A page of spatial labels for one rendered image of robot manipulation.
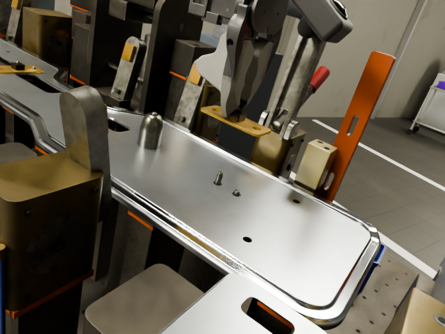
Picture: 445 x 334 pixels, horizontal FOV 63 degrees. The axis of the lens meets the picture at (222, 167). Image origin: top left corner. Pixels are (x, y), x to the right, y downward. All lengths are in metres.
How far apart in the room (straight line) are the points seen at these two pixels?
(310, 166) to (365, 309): 0.44
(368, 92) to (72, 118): 0.37
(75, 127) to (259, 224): 0.22
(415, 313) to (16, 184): 0.31
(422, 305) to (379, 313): 0.60
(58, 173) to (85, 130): 0.05
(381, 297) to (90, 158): 0.76
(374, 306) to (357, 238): 0.45
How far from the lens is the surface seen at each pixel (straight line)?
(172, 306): 0.33
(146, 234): 0.51
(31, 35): 0.97
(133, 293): 0.33
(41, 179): 0.34
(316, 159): 0.52
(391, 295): 0.98
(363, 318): 0.87
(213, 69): 0.42
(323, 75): 0.65
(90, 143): 0.34
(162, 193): 0.43
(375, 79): 0.53
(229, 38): 0.39
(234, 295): 0.32
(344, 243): 0.45
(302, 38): 0.56
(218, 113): 0.44
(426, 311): 0.31
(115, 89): 0.75
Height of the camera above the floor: 1.22
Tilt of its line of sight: 25 degrees down
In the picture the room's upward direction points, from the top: 16 degrees clockwise
